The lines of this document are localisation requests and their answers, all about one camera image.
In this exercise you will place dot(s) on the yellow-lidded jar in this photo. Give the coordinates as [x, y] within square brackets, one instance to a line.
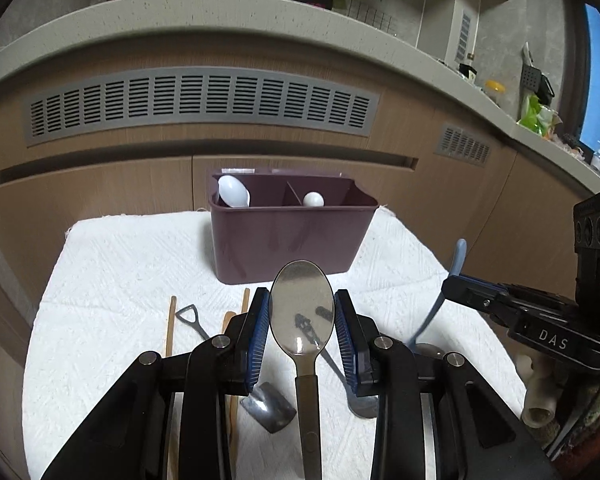
[494, 91]

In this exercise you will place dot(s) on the large metal spoon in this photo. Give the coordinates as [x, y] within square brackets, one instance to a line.
[302, 300]

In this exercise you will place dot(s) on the wooden cabinet front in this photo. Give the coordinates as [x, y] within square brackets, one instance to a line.
[105, 185]

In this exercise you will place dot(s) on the speckled kitchen countertop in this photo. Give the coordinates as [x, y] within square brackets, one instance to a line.
[280, 27]

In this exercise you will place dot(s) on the white round-ended utensil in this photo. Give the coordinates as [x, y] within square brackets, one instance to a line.
[313, 200]

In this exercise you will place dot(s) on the shovel-shaped metal spoon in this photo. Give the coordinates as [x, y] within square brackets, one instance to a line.
[270, 407]

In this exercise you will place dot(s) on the white plastic spoon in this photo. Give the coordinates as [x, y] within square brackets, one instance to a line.
[232, 190]

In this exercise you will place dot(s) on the long grey vent grille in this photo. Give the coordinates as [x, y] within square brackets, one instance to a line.
[205, 102]

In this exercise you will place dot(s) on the green plastic bag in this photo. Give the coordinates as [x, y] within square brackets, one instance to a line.
[534, 115]

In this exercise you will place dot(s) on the black perforated holder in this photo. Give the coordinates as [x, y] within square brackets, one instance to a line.
[532, 77]

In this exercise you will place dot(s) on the wooden chopstick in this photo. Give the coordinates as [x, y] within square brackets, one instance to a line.
[245, 300]
[228, 321]
[170, 325]

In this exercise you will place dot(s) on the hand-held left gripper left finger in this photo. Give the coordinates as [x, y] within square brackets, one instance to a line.
[260, 341]

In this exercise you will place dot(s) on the small metal spoon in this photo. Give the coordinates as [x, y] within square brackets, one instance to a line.
[362, 407]

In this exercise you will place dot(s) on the white wall unit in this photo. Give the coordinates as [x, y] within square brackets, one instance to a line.
[447, 25]

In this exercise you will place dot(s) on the small grey vent grille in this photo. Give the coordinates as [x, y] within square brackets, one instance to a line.
[462, 144]

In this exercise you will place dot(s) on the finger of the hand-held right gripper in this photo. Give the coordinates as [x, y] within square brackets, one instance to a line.
[482, 283]
[472, 297]

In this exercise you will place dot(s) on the red floral rug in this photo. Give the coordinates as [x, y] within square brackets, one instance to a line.
[597, 435]

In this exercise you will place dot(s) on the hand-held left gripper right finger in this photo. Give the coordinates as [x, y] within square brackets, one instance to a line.
[343, 341]

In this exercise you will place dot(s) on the maroon plastic utensil holder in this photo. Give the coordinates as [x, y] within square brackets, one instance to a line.
[285, 240]

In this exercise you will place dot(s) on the white towel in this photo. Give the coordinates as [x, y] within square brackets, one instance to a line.
[120, 285]

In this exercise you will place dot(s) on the white plastic pipe fitting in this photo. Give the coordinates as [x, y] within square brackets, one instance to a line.
[537, 395]

